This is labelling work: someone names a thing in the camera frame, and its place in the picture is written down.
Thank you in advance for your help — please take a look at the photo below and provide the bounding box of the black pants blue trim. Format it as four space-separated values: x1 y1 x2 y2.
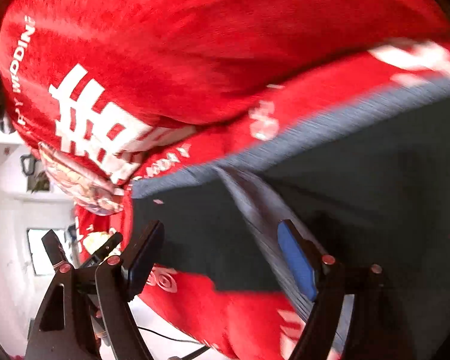
132 79 450 359

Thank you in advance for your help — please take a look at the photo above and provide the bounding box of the yellow plush toy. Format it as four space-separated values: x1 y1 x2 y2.
82 231 117 255

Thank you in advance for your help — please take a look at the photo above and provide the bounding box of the printed picture pillow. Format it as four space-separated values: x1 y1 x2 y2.
38 142 124 216

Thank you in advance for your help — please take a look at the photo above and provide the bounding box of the red wedding sofa cover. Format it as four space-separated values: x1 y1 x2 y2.
0 0 450 359

